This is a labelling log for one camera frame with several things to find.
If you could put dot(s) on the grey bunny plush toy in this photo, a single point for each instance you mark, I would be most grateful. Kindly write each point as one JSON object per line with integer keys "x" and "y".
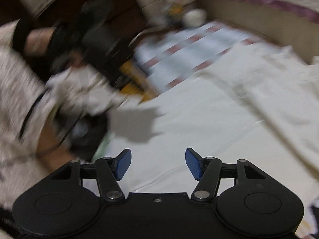
{"x": 185, "y": 13}

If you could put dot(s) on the speckled white sleeve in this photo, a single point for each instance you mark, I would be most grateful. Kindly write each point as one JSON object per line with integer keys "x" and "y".
{"x": 26, "y": 106}

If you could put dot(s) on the beige bed base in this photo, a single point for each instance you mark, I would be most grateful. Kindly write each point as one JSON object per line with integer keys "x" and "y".
{"x": 275, "y": 25}

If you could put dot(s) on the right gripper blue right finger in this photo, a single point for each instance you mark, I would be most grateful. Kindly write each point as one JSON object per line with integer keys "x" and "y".
{"x": 207, "y": 172}

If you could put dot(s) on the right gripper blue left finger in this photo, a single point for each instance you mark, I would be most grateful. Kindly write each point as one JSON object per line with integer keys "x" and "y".
{"x": 109, "y": 171}

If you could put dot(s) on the dark brown wooden dresser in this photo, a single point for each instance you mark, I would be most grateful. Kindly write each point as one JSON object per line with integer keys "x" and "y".
{"x": 123, "y": 17}

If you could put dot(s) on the person's left hand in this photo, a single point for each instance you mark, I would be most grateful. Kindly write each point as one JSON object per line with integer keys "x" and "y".
{"x": 37, "y": 42}

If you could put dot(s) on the checkered floor rug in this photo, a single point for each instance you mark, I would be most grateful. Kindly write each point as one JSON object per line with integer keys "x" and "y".
{"x": 175, "y": 57}

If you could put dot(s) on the cream fleece zip jacket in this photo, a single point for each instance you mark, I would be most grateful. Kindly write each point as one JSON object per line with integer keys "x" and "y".
{"x": 256, "y": 103}

